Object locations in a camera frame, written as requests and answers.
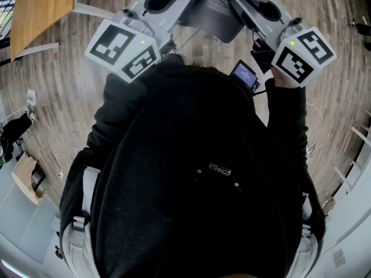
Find white floor cable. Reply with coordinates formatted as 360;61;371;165
305;101;324;158

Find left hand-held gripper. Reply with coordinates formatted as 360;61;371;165
83;0;201;84

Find white backpack strap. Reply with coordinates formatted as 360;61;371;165
285;192;319;278
59;166;101;278

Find small black screen device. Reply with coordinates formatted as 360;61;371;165
230;59;261;94

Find black floor equipment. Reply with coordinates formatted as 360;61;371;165
344;16;371;52

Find black bag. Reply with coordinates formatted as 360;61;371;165
0;113;35;167

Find person's left forearm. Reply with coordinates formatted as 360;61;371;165
86;71;154;159

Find white cabinet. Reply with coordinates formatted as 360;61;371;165
0;158;63;278

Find person's right forearm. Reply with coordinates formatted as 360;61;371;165
264;68;310;170

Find dark grey cap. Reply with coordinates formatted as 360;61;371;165
181;0;276;43

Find white shelf rack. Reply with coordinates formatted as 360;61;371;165
333;108;371;196

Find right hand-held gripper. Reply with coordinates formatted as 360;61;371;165
228;0;339;88

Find wooden table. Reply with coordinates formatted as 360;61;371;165
10;0;117;63

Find white charger cable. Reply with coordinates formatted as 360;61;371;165
55;152;73;178

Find light wooden stool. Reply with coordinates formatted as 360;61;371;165
10;154;48;206

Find person's black sweater torso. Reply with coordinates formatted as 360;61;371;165
59;53;327;278

